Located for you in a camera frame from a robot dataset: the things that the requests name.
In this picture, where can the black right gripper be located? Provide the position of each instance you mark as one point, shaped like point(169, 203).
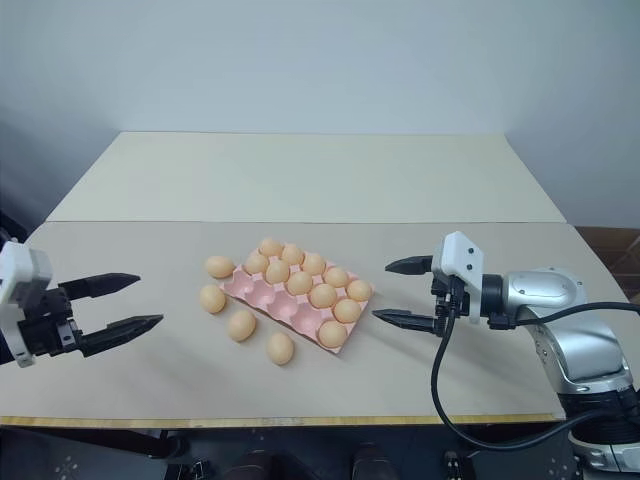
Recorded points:
point(452, 300)

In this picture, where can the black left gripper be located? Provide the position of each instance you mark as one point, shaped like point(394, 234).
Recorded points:
point(47, 327)

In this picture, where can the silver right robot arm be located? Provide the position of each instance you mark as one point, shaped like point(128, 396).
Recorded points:
point(570, 320)

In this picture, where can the pink egg tray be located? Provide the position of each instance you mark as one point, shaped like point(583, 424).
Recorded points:
point(280, 307)

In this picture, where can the tan egg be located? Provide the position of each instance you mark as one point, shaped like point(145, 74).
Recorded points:
point(271, 246)
point(346, 310)
point(212, 299)
point(333, 334)
point(323, 295)
point(242, 325)
point(292, 254)
point(359, 290)
point(313, 263)
point(277, 272)
point(336, 277)
point(300, 282)
point(220, 267)
point(256, 263)
point(280, 348)

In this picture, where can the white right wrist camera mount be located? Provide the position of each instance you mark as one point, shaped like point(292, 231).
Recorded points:
point(462, 257)

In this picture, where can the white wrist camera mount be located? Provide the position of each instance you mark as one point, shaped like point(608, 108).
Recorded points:
point(22, 272)
point(462, 257)

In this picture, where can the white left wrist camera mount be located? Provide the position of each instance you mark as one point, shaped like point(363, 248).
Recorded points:
point(22, 272)

